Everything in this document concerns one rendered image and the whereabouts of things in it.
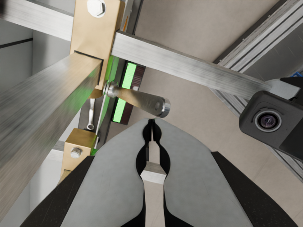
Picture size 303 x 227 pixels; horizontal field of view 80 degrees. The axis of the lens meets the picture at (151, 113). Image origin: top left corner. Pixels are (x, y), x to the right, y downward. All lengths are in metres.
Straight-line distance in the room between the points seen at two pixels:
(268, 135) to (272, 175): 1.80
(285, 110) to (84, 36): 0.23
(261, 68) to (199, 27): 0.39
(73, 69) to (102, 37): 0.07
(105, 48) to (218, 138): 1.32
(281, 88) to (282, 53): 0.82
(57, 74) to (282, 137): 0.22
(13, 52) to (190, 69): 0.39
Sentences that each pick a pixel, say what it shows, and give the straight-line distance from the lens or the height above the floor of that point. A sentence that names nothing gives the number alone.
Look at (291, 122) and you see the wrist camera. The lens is 0.21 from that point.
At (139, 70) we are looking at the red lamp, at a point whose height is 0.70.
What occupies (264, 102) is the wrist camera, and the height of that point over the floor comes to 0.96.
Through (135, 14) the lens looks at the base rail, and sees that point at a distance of 0.41.
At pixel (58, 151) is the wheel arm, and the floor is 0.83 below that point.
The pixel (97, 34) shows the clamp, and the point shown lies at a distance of 0.25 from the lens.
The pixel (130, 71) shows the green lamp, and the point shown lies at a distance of 0.43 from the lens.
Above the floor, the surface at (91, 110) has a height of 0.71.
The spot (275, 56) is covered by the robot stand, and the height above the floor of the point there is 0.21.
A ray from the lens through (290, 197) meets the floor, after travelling 2.35.
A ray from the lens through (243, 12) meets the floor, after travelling 1.23.
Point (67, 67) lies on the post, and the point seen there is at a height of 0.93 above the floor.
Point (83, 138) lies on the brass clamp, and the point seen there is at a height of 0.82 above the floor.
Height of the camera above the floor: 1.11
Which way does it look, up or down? 61 degrees down
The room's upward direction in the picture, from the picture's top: 178 degrees clockwise
